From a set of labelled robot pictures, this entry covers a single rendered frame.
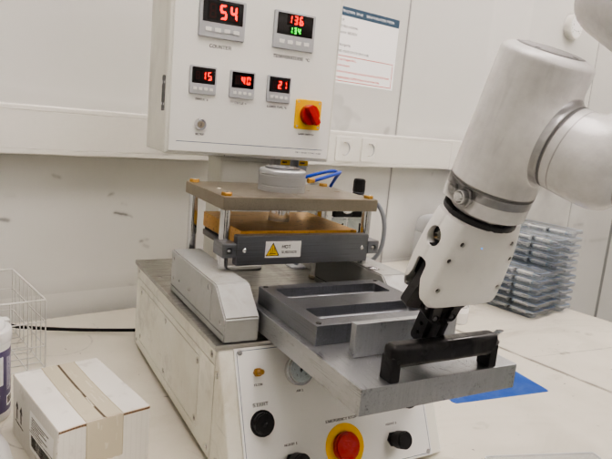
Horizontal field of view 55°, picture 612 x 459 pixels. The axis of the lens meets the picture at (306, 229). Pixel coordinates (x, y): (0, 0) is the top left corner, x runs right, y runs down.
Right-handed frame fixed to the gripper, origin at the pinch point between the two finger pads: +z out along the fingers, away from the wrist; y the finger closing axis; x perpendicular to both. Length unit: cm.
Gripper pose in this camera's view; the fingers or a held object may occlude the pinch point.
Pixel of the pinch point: (428, 329)
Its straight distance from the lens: 68.5
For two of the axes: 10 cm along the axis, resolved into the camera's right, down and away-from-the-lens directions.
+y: 8.8, -0.1, 4.8
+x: -4.1, -5.2, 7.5
